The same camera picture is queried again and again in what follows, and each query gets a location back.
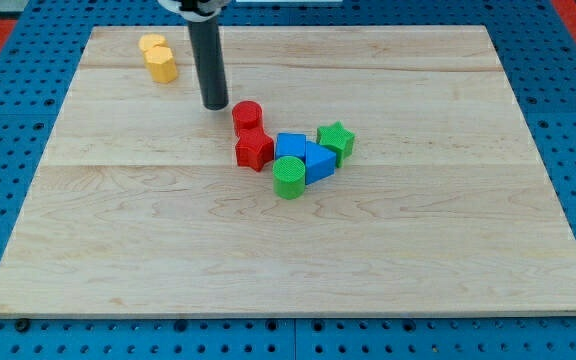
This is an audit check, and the white rod mount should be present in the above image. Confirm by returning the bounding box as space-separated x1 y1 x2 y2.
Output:
157 0 228 22

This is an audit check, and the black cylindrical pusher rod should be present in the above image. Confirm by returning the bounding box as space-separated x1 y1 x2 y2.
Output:
188 17 229 110

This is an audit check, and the yellow hexagon block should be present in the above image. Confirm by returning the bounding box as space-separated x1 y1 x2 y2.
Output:
144 46 178 83

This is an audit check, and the red cylinder block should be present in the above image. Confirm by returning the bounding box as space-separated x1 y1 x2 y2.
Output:
231 100 263 136

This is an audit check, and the red star block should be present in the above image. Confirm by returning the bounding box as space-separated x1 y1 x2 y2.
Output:
235 127 274 172

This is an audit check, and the blue cube block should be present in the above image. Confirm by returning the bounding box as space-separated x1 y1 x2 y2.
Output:
275 133 307 161

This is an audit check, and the green cylinder block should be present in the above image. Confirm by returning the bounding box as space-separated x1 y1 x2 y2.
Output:
272 156 306 199

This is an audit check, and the green star block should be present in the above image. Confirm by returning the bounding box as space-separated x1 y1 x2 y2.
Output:
316 121 355 168

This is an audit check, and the blue triangle block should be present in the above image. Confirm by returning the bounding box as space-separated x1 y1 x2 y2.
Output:
305 141 336 185

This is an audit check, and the wooden board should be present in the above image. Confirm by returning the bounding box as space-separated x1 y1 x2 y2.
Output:
0 25 576 319

